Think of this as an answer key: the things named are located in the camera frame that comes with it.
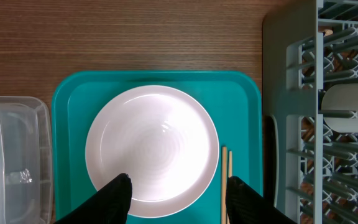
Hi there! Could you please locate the wooden chopstick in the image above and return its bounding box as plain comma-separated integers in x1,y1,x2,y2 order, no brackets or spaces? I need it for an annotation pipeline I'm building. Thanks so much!
221,146,227,224
226,151,233,224

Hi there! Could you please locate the pink plate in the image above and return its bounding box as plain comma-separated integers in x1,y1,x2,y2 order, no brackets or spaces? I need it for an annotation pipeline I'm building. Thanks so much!
85,85,220,218

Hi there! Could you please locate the cream plastic cup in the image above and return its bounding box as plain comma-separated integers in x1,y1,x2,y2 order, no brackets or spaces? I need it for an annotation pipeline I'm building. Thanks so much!
321,83,358,133

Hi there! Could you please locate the teal plastic tray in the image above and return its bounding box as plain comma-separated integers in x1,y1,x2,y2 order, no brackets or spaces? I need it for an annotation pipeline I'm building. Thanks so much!
52,70,264,218

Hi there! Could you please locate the grey dishwasher rack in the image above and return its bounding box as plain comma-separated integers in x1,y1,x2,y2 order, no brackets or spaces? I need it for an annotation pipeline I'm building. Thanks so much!
262,0,358,223

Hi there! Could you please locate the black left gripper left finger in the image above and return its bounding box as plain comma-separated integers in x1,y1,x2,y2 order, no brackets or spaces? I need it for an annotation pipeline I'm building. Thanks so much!
55,173,132,224

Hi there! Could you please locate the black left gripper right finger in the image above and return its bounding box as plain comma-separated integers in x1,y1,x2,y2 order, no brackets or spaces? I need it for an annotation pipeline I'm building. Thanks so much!
226,176,296,224

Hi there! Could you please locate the clear plastic waste bin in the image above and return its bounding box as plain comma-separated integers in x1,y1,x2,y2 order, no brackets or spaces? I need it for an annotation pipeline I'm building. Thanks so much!
0,96,53,223

